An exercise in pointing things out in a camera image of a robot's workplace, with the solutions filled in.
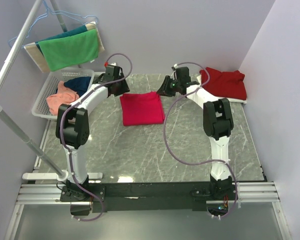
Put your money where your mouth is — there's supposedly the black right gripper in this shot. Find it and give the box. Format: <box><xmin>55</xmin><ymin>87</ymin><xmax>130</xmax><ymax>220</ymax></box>
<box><xmin>155</xmin><ymin>76</ymin><xmax>180</xmax><ymax>98</ymax></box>

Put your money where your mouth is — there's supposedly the pink red t-shirt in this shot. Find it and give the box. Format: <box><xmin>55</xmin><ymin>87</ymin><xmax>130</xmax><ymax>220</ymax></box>
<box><xmin>119</xmin><ymin>91</ymin><xmax>165</xmax><ymax>127</ymax></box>

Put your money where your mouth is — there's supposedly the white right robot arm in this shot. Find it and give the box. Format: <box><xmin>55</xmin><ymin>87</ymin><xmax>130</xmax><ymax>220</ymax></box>
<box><xmin>157</xmin><ymin>64</ymin><xmax>236</xmax><ymax>200</ymax></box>

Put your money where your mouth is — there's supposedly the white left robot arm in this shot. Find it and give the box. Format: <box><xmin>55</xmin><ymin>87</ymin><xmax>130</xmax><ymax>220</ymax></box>
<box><xmin>55</xmin><ymin>64</ymin><xmax>130</xmax><ymax>201</ymax></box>

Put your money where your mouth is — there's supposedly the white folded t-shirt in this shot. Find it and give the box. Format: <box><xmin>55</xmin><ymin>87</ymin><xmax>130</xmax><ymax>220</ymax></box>
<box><xmin>196</xmin><ymin>75</ymin><xmax>247</xmax><ymax>104</ymax></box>

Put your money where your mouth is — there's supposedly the navy t-shirt in basket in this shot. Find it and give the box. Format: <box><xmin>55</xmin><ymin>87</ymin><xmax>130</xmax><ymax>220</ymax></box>
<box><xmin>63</xmin><ymin>76</ymin><xmax>91</xmax><ymax>97</ymax></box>

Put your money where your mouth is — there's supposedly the dark red folded t-shirt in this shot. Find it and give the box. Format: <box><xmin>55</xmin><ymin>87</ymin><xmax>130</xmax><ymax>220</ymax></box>
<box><xmin>203</xmin><ymin>67</ymin><xmax>247</xmax><ymax>101</ymax></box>

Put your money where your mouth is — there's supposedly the teal hanging towel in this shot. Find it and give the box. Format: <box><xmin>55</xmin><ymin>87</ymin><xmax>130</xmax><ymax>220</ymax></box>
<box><xmin>36</xmin><ymin>25</ymin><xmax>88</xmax><ymax>58</ymax></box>

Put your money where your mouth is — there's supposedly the salmon t-shirt in basket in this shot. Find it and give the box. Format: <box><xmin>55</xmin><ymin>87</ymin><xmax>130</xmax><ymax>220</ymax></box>
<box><xmin>46</xmin><ymin>81</ymin><xmax>80</xmax><ymax>116</ymax></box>

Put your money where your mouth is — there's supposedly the green hanging towel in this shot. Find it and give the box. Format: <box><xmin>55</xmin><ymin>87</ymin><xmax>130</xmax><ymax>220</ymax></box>
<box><xmin>38</xmin><ymin>29</ymin><xmax>99</xmax><ymax>72</ymax></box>

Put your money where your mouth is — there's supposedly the white laundry basket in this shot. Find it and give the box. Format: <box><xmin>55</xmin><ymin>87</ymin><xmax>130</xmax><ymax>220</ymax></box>
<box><xmin>31</xmin><ymin>67</ymin><xmax>95</xmax><ymax>121</ymax></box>

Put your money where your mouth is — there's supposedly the beige hanging towel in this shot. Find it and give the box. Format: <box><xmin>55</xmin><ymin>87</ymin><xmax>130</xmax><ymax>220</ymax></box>
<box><xmin>23</xmin><ymin>21</ymin><xmax>105</xmax><ymax>72</ymax></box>

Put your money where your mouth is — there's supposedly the white clothes rack pole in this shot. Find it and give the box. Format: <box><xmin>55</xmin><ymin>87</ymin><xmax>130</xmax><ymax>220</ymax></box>
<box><xmin>0</xmin><ymin>0</ymin><xmax>83</xmax><ymax>179</ymax></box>

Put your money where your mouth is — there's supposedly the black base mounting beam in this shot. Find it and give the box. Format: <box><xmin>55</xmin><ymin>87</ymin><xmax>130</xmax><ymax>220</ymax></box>
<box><xmin>60</xmin><ymin>181</ymin><xmax>238</xmax><ymax>213</ymax></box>

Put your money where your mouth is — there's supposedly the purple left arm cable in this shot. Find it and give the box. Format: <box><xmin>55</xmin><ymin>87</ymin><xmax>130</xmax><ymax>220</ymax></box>
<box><xmin>59</xmin><ymin>53</ymin><xmax>134</xmax><ymax>222</ymax></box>

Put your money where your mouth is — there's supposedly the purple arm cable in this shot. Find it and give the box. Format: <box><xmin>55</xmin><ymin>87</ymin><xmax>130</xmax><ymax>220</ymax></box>
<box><xmin>162</xmin><ymin>61</ymin><xmax>240</xmax><ymax>219</ymax></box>
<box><xmin>59</xmin><ymin>53</ymin><xmax>134</xmax><ymax>222</ymax></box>

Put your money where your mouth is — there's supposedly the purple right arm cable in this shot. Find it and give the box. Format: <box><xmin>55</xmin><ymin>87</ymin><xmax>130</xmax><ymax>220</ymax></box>
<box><xmin>162</xmin><ymin>61</ymin><xmax>240</xmax><ymax>219</ymax></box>

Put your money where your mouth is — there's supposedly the blue wire hanger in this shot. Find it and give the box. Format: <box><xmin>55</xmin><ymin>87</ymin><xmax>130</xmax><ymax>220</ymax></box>
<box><xmin>7</xmin><ymin>5</ymin><xmax>99</xmax><ymax>50</ymax></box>

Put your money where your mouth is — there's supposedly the aluminium rail frame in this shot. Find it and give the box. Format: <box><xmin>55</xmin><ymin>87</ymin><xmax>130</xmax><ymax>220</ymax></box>
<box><xmin>4</xmin><ymin>182</ymin><xmax>292</xmax><ymax>240</ymax></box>

